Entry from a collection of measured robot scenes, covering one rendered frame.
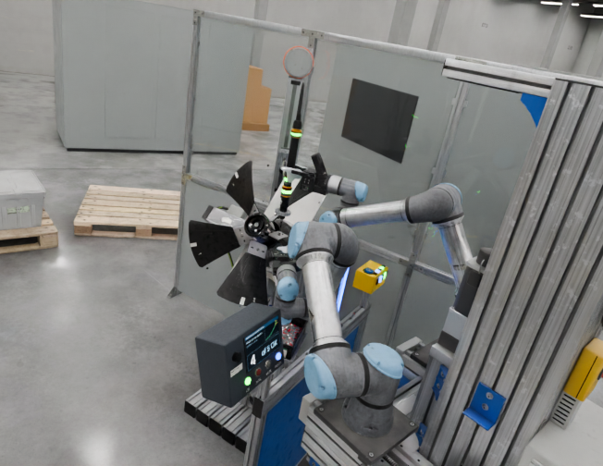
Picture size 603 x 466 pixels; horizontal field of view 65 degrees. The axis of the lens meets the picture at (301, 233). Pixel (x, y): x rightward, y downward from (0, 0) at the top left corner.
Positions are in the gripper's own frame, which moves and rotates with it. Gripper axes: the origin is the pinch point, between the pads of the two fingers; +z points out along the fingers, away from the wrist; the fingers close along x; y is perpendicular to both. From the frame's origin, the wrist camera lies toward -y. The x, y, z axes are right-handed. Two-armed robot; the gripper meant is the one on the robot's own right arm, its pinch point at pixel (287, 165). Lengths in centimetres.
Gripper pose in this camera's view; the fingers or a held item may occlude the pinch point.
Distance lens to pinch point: 199.0
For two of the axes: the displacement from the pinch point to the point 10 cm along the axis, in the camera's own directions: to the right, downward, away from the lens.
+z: -9.1, -3.0, 2.9
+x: 3.7, -3.0, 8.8
